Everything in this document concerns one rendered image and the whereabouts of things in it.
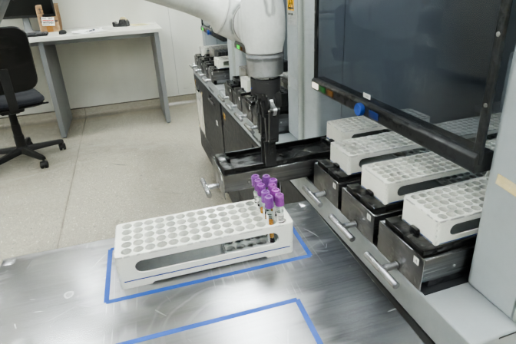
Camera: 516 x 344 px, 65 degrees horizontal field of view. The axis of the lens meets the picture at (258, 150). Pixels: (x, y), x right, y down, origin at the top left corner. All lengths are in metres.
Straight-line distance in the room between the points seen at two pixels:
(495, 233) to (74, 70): 4.22
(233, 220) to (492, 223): 0.43
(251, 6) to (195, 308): 0.63
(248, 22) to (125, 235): 0.53
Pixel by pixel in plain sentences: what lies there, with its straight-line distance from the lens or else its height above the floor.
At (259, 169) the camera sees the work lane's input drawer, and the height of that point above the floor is 0.81.
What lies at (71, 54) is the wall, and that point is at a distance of 4.55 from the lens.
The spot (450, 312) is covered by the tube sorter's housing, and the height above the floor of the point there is 0.73.
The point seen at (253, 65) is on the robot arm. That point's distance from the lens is 0.97.
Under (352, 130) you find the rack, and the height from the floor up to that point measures 0.86.
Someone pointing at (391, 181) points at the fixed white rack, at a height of 0.86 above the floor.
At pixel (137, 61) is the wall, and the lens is 4.54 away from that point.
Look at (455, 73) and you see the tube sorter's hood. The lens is 0.75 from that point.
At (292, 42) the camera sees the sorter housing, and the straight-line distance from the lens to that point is 1.36.
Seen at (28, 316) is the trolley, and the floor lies 0.82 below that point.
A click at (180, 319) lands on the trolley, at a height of 0.82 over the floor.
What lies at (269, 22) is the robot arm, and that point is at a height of 1.18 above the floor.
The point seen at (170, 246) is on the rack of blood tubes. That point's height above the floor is 0.88.
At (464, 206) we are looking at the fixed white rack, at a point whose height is 0.86.
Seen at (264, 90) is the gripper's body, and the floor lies 1.02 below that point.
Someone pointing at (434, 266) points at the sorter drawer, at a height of 0.79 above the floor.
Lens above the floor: 1.27
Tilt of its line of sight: 23 degrees down
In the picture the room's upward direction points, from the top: 3 degrees counter-clockwise
